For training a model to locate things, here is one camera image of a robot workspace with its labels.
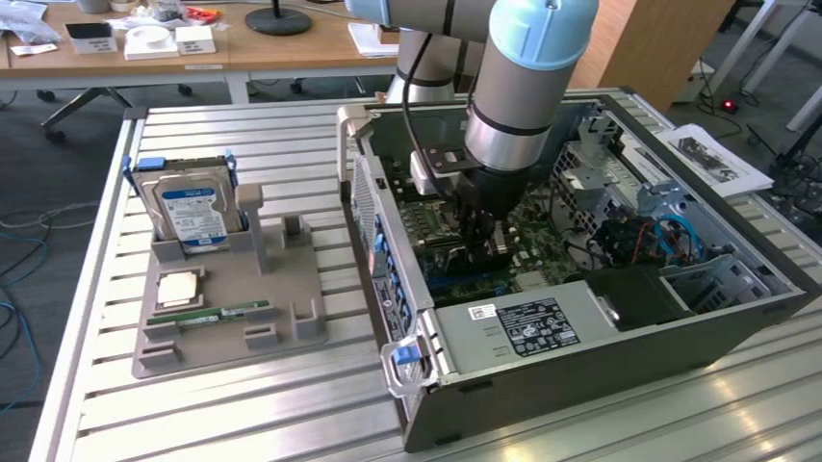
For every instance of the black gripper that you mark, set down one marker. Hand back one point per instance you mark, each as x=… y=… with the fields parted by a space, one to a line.
x=498 y=192

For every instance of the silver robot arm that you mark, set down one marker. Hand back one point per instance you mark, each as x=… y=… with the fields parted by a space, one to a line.
x=533 y=86

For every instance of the CPU socket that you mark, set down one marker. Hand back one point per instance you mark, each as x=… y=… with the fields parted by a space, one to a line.
x=443 y=216

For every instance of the green motherboard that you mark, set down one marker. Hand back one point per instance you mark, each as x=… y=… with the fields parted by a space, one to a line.
x=546 y=260

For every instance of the blue expansion slot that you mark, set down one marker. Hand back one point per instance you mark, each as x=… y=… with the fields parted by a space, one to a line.
x=437 y=281

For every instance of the blue card retention latch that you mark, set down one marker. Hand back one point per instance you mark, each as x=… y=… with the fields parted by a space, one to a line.
x=391 y=289

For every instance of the grey power supply unit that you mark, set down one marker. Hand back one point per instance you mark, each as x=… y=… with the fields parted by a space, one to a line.
x=514 y=332

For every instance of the black fan shroud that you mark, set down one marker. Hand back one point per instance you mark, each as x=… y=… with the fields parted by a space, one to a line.
x=636 y=298

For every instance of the printed paper sheets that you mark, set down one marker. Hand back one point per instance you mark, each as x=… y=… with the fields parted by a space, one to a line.
x=713 y=159

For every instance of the white paper stack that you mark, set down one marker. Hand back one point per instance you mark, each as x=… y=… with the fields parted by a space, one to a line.
x=373 y=43

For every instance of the wooden cabinet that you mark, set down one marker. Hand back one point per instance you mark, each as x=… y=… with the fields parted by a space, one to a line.
x=642 y=48

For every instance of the metal disk bay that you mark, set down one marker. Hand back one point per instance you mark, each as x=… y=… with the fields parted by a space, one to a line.
x=713 y=284

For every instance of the open grey PC case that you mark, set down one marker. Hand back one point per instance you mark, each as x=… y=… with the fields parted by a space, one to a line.
x=578 y=375

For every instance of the wooden desk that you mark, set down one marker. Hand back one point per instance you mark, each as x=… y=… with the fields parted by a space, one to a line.
x=289 y=48

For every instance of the grey parts rack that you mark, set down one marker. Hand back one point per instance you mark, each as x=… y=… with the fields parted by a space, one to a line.
x=225 y=269

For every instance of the hard disk with blue caddy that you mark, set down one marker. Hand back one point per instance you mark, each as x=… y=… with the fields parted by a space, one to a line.
x=190 y=212

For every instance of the black round lamp base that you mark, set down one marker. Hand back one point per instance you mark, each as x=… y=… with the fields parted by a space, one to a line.
x=278 y=21

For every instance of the green RAM stick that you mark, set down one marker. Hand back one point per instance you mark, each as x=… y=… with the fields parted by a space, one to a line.
x=206 y=314

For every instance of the silver CPU chip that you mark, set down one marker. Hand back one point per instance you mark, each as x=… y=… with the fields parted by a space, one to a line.
x=179 y=289

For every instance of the plain white box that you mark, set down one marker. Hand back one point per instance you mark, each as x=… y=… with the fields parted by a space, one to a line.
x=194 y=42

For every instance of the red small items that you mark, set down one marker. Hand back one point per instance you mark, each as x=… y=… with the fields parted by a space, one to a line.
x=202 y=14

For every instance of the white tape roll box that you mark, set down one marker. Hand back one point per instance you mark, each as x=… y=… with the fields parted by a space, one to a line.
x=151 y=43

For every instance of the white box with black lid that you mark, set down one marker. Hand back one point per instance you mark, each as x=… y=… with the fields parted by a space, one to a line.
x=92 y=38

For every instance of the white label card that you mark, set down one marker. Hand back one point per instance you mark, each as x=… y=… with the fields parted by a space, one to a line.
x=32 y=49

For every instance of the clear plastic bag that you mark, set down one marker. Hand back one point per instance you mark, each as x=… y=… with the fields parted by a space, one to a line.
x=26 y=21

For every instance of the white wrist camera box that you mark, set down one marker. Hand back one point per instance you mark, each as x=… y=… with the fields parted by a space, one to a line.
x=427 y=178

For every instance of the red lit switch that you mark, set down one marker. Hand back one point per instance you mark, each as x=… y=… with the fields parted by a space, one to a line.
x=729 y=106

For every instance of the white desk frame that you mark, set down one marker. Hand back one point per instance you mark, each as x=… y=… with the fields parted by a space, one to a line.
x=752 y=48

